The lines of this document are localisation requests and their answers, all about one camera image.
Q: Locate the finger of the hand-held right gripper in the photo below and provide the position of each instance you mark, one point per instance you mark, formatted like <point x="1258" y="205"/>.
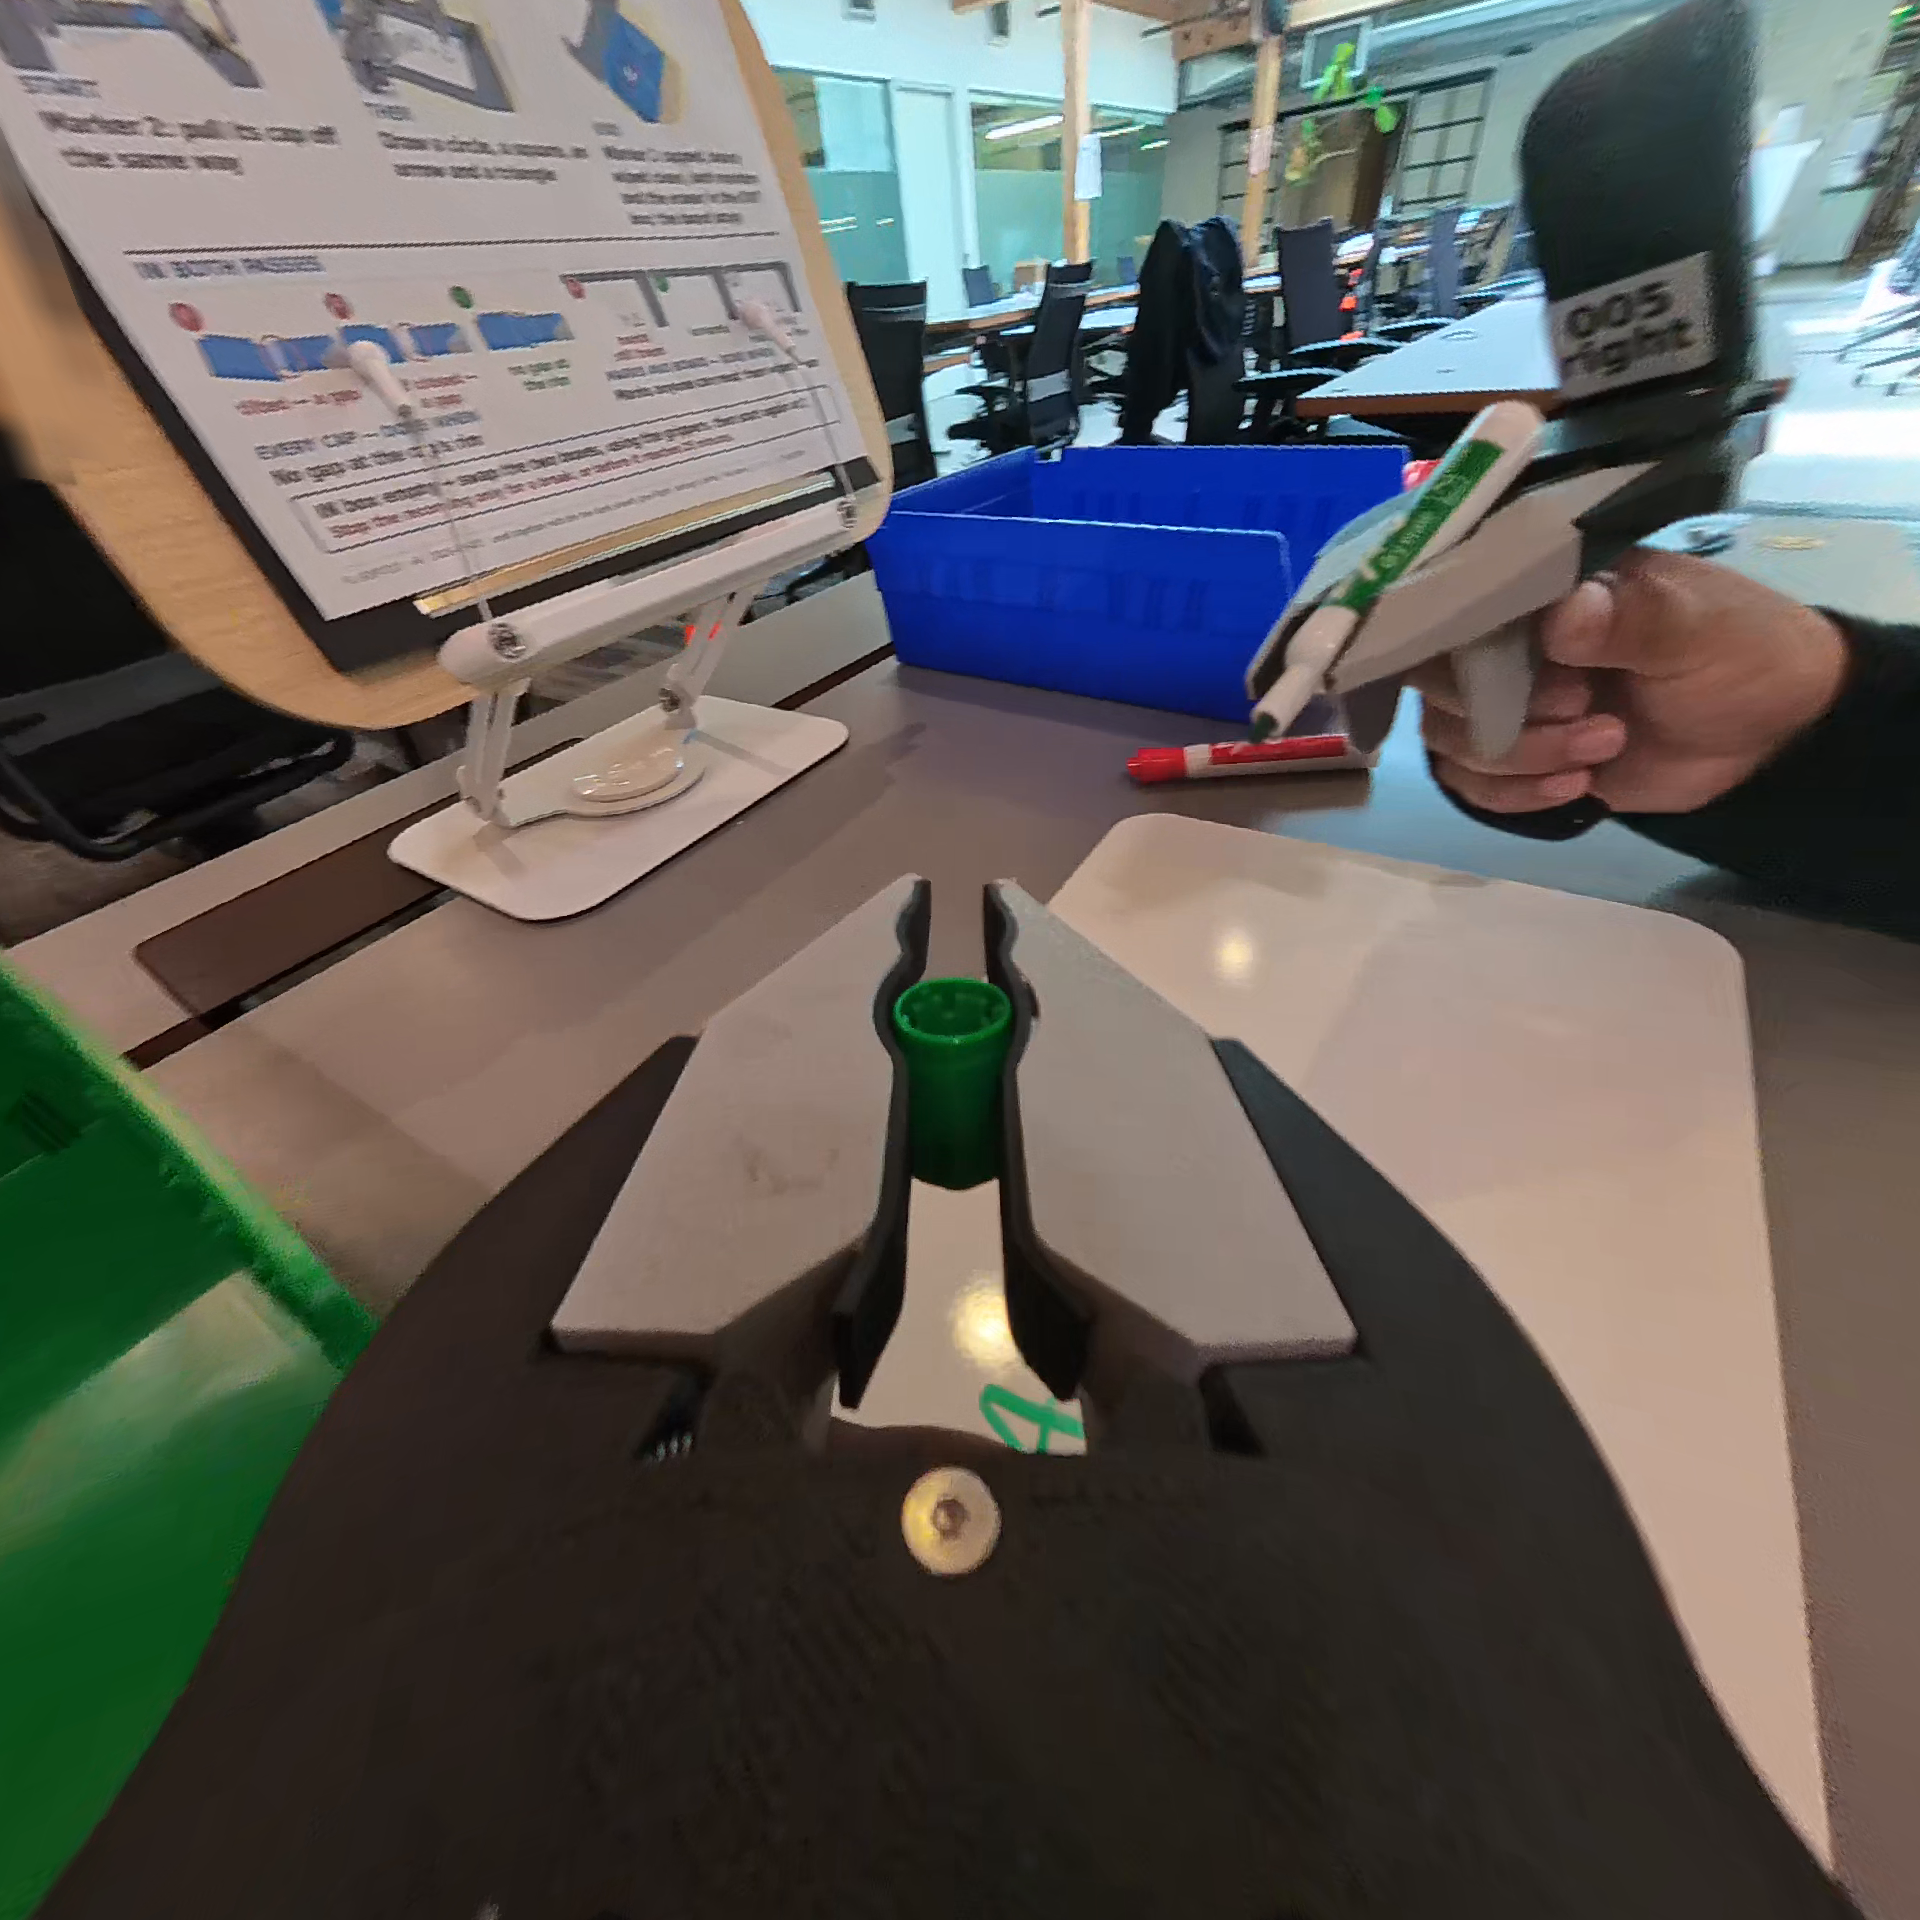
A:
<point x="1298" y="610"/>
<point x="1470" y="599"/>

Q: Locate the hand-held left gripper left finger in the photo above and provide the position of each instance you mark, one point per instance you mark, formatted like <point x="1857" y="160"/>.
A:
<point x="720" y="1171"/>

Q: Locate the green potted plant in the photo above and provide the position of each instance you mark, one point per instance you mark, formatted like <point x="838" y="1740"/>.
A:
<point x="1342" y="106"/>

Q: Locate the printed instruction sheet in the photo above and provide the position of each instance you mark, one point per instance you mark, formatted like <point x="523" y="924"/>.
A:
<point x="451" y="376"/>

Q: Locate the black office chair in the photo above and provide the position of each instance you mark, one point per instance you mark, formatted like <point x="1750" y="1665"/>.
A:
<point x="1302" y="300"/>
<point x="891" y="376"/>
<point x="1050" y="360"/>

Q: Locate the blue plastic bin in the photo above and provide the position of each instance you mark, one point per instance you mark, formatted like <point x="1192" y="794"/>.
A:
<point x="1079" y="599"/>

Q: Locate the red dry-erase marker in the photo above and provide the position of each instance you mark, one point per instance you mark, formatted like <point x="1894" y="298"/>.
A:
<point x="1201" y="762"/>

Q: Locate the green marker cap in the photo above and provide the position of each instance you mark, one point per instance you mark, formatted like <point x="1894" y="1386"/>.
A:
<point x="953" y="1108"/>

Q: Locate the green dry-erase marker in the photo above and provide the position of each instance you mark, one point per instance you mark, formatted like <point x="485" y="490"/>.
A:
<point x="1402" y="556"/>

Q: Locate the green plastic bin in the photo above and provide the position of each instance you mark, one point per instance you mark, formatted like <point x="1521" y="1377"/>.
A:
<point x="120" y="1425"/>

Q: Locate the grey office desk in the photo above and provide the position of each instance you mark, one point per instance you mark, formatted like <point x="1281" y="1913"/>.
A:
<point x="1424" y="369"/>

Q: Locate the white whiteboard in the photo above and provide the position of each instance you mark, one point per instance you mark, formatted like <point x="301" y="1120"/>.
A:
<point x="1424" y="1080"/>

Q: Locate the black jacket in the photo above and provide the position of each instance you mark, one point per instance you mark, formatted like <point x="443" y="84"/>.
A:
<point x="1185" y="330"/>

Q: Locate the person's right forearm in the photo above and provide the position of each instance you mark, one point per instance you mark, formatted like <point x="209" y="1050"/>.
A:
<point x="1862" y="810"/>

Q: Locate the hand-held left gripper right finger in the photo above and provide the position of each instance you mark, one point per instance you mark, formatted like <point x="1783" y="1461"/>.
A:
<point x="1171" y="1171"/>

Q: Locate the wooden book stand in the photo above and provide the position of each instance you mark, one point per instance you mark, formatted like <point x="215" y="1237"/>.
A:
<point x="600" y="855"/>

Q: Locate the person's right hand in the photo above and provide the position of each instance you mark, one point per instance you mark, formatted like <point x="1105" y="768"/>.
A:
<point x="1694" y="674"/>

